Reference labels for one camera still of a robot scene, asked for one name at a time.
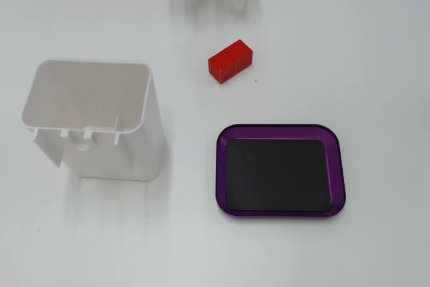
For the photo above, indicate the black tray mat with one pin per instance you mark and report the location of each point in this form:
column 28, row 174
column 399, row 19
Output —
column 277, row 176

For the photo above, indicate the white plastic box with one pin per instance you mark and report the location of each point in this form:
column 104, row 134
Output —
column 100, row 159

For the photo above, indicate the purple metal tray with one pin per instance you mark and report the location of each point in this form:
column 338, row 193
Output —
column 337, row 172

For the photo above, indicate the red perforated cube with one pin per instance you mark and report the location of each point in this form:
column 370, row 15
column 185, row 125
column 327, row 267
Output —
column 230, row 62

